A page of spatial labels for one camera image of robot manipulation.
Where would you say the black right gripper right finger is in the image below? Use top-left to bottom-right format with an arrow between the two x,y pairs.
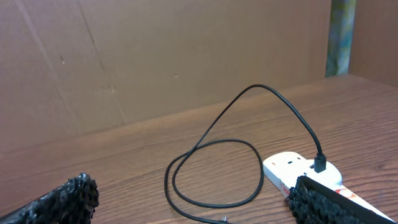
287,176 -> 394,224

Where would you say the white power strip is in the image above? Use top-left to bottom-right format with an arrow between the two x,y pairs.
262,152 -> 391,220

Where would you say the black USB charging cable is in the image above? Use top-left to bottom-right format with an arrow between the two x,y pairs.
164,83 -> 327,224

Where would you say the white USB charger adapter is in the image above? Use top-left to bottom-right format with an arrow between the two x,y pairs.
305,159 -> 343,186

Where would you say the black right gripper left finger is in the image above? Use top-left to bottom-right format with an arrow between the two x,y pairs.
1,172 -> 100,224

